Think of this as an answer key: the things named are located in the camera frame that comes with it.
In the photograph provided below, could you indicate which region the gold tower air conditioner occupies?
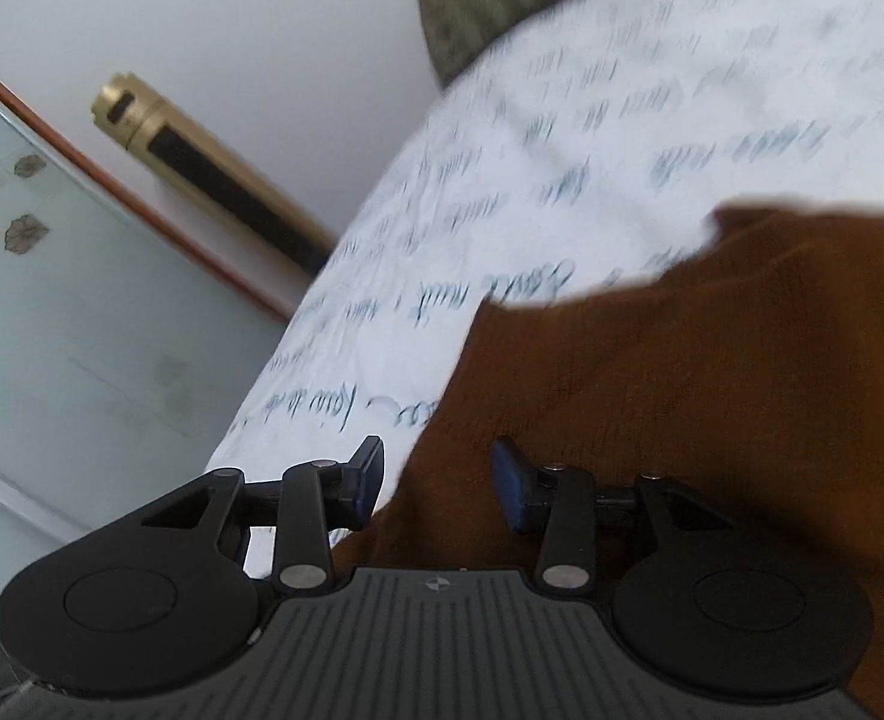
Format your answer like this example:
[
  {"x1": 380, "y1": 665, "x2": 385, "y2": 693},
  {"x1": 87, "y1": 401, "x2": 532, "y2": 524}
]
[{"x1": 91, "y1": 71, "x2": 338, "y2": 275}]

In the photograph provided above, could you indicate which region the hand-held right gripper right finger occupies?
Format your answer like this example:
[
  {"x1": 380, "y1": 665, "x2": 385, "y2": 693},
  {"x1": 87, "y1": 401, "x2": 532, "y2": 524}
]
[{"x1": 490, "y1": 439, "x2": 743, "y2": 593}]

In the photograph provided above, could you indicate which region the brown sweater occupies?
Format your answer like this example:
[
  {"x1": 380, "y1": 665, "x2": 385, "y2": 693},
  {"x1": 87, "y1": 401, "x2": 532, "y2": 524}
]
[{"x1": 329, "y1": 199, "x2": 884, "y2": 720}]

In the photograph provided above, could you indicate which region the green upholstered headboard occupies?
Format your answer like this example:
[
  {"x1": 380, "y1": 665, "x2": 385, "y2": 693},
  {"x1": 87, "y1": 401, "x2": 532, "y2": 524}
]
[{"x1": 416, "y1": 0, "x2": 638, "y2": 87}]

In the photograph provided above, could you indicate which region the glass door with orange frame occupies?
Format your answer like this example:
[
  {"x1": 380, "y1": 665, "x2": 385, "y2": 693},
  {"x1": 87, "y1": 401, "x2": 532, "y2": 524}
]
[{"x1": 0, "y1": 49, "x2": 296, "y2": 545}]

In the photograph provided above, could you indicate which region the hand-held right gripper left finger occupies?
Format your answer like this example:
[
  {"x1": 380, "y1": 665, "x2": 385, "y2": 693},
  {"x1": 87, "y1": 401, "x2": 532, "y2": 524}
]
[{"x1": 104, "y1": 435, "x2": 385, "y2": 599}]

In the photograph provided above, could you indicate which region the white printed blanket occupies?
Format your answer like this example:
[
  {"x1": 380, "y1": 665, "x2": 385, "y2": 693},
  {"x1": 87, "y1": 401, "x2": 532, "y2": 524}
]
[{"x1": 202, "y1": 0, "x2": 884, "y2": 586}]

